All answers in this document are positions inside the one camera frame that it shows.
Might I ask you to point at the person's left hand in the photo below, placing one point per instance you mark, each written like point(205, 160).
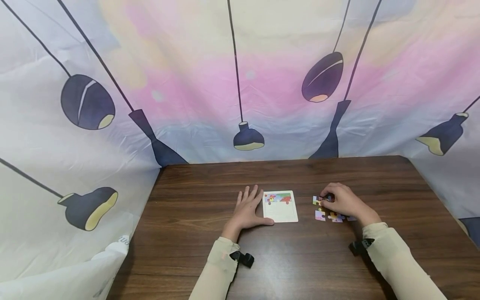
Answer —
point(245, 214)

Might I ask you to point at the person's right hand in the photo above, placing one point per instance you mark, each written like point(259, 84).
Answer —
point(348, 204)

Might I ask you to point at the person's left middle finger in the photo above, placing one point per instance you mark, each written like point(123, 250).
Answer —
point(255, 193)

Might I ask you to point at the person's left ring finger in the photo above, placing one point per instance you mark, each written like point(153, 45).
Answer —
point(248, 193)

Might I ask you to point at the person's left index finger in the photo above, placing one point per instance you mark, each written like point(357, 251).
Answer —
point(260, 198)

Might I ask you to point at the person's right fingers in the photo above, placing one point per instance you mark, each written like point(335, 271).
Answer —
point(335, 192)

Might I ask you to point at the person's left little finger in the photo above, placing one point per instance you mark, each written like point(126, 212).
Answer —
point(240, 198)

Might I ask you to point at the person's left thumb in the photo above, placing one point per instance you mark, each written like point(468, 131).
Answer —
point(267, 221)

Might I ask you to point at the green yellow puzzle piece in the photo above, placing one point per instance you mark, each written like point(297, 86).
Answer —
point(316, 201)

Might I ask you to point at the person's left forearm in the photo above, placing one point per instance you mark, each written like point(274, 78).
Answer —
point(215, 273)

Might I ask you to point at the person's right forearm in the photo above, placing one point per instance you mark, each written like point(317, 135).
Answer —
point(397, 262)

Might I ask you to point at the placed colourful puzzle pieces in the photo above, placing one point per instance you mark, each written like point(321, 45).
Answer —
point(273, 198)

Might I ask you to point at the white puzzle board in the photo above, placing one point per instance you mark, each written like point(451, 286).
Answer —
point(281, 213)

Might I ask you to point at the yellow pink puzzle piece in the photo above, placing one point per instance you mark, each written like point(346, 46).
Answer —
point(336, 217)

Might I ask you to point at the pink purple puzzle piece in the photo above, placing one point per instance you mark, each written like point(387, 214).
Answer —
point(320, 215)

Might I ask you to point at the black wrist band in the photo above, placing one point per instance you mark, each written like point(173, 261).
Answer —
point(358, 247)
point(244, 258)

